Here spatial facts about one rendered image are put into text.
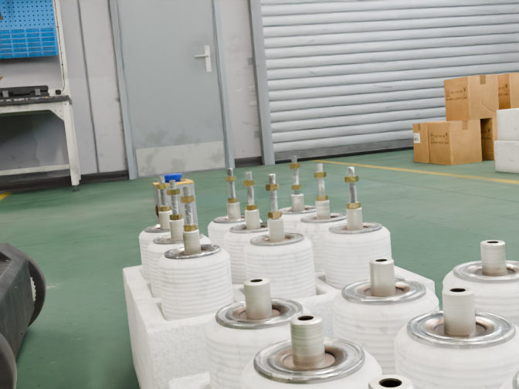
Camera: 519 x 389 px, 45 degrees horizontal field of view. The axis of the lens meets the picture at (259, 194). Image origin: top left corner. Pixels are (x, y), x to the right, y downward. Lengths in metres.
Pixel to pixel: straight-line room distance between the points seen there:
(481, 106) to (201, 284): 4.00
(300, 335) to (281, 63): 5.78
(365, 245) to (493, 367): 0.44
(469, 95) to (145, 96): 2.90
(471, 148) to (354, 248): 3.80
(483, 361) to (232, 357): 0.19
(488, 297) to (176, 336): 0.37
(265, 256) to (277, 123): 5.31
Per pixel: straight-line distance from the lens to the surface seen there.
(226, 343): 0.52
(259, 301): 0.54
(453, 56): 6.95
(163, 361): 0.79
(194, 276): 0.80
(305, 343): 0.43
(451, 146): 4.56
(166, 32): 6.05
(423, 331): 0.48
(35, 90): 5.41
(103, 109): 5.96
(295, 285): 0.84
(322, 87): 6.29
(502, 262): 0.64
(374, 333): 0.55
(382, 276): 0.58
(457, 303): 0.48
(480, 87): 4.69
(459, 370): 0.45
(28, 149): 5.98
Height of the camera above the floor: 0.41
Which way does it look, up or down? 7 degrees down
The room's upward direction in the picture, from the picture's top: 5 degrees counter-clockwise
